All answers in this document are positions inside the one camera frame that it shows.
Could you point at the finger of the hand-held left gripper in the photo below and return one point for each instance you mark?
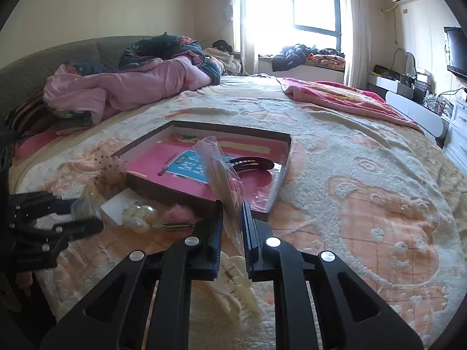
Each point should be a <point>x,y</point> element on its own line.
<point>80,228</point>
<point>54,204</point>

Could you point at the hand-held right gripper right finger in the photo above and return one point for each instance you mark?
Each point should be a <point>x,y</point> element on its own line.
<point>249,255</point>

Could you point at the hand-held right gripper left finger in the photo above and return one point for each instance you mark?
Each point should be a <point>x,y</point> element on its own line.
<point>218,259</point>

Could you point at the clear packet of silver clips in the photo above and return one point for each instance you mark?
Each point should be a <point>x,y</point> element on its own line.
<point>85,204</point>

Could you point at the cream hair claw clip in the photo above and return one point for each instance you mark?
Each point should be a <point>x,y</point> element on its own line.
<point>237,291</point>

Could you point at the clear bag with white card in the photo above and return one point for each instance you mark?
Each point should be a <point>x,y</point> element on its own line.
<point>113,207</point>

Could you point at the pink pompom hair clip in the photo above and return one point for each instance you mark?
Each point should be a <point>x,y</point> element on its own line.
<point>178,213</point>

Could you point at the beige dotted scrunchie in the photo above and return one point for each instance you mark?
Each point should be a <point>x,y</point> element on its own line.
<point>111,171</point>

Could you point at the clear bag with red earrings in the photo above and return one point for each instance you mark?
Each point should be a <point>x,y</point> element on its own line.
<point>222,178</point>

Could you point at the dark red hair clip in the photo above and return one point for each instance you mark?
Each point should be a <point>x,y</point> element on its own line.
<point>255,163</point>

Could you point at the cardboard box with pink inside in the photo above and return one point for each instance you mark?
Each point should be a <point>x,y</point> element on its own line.
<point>157,160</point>

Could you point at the striped pillow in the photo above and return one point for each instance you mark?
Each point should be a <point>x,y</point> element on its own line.
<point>25,113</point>

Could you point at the pink quilt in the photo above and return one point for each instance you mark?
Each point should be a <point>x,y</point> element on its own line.
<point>127,87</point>

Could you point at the green padded headboard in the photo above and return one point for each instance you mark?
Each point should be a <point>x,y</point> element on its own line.
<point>54,58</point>

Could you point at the pink printed blanket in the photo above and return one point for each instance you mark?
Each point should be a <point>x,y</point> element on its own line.
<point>328,96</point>

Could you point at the dark floral quilt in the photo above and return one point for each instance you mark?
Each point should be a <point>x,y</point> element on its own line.
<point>157,49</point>

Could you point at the white window seat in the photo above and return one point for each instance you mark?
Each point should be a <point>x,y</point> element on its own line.
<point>302,76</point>

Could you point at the beige clothes pile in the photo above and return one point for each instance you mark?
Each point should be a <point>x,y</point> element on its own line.
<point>226,62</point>

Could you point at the dark puffer jacket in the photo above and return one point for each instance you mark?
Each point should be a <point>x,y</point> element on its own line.
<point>292,58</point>

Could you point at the colourful folded blanket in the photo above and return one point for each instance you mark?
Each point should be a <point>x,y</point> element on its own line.
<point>328,59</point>

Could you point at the black clothing item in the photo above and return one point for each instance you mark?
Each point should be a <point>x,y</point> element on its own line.
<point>222,45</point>

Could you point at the white bed footboard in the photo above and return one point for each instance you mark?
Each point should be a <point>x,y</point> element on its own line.
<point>416,115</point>

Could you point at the white dressing table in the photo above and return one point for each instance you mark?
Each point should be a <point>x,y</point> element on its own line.
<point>383,82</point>

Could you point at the sheer white curtain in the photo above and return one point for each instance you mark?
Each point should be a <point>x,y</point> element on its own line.
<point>244,25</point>

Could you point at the clear desktop organizer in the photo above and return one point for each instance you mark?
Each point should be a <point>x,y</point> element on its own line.
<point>417,85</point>

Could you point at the cream curtain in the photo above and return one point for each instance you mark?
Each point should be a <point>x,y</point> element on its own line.
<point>354,36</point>

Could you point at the white drawer cabinet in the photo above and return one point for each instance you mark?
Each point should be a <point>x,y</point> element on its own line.
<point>458,127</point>

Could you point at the round vanity mirror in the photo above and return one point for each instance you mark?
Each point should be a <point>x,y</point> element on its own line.
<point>403,60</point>

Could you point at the window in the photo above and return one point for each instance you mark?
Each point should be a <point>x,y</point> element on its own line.
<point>313,3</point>

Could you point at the black television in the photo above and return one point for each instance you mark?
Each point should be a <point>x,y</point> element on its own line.
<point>458,51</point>

